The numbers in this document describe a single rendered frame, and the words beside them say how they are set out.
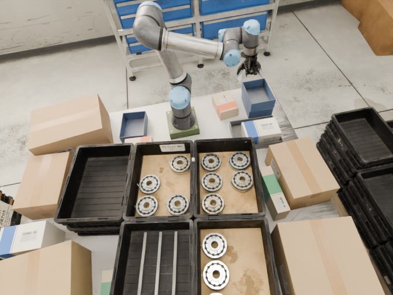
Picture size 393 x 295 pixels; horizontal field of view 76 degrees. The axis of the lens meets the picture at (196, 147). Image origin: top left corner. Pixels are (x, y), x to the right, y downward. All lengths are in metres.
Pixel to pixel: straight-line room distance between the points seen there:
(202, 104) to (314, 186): 0.89
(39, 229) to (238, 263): 0.87
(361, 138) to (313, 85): 1.19
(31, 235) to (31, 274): 0.18
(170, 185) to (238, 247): 0.42
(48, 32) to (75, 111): 2.46
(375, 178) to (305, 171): 0.81
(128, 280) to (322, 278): 0.74
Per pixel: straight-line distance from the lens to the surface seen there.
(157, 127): 1.64
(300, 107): 2.78
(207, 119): 1.64
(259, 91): 1.72
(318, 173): 1.31
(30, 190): 1.50
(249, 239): 1.15
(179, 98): 1.38
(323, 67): 3.34
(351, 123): 2.10
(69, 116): 1.64
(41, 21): 3.96
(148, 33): 1.16
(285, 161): 1.30
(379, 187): 2.01
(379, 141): 2.08
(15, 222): 2.26
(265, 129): 1.48
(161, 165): 1.32
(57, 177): 1.46
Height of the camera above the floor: 1.94
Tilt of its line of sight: 55 degrees down
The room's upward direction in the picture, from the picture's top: 7 degrees counter-clockwise
